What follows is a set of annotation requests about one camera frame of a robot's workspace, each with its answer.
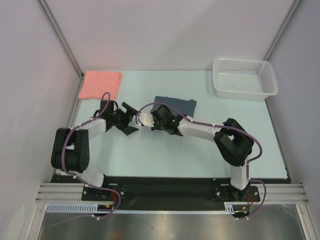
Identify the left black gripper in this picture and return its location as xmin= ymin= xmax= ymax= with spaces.
xmin=110 ymin=102 xmax=140 ymax=135

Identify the blue-grey t shirt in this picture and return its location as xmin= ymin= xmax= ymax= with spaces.
xmin=154 ymin=96 xmax=197 ymax=117

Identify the white plastic perforated basket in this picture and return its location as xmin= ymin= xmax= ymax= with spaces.
xmin=212 ymin=57 xmax=278 ymax=100

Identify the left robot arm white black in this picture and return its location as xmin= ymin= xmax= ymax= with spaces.
xmin=51 ymin=100 xmax=138 ymax=200

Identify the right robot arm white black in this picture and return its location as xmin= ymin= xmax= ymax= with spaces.
xmin=150 ymin=104 xmax=254 ymax=201

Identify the folded pink t shirt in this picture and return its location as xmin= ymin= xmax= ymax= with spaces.
xmin=78 ymin=70 xmax=123 ymax=101

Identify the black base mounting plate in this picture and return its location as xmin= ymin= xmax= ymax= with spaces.
xmin=49 ymin=174 xmax=293 ymax=212

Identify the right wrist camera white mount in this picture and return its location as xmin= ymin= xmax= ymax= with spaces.
xmin=137 ymin=113 xmax=155 ymax=128

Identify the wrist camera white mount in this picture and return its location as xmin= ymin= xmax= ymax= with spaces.
xmin=137 ymin=113 xmax=155 ymax=128
xmin=109 ymin=100 xmax=119 ymax=113

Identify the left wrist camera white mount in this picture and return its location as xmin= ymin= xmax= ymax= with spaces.
xmin=109 ymin=100 xmax=119 ymax=113

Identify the left aluminium frame post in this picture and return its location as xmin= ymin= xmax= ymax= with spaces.
xmin=36 ymin=0 xmax=85 ymax=80

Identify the aluminium frame post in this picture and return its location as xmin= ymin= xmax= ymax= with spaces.
xmin=36 ymin=0 xmax=85 ymax=80
xmin=263 ymin=0 xmax=305 ymax=61

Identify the white slotted cable duct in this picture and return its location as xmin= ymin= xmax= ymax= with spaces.
xmin=46 ymin=203 xmax=248 ymax=215

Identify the aluminium front rail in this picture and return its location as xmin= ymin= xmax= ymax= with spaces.
xmin=36 ymin=183 xmax=309 ymax=205

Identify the right aluminium frame post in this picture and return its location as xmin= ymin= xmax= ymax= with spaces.
xmin=263 ymin=0 xmax=305 ymax=61

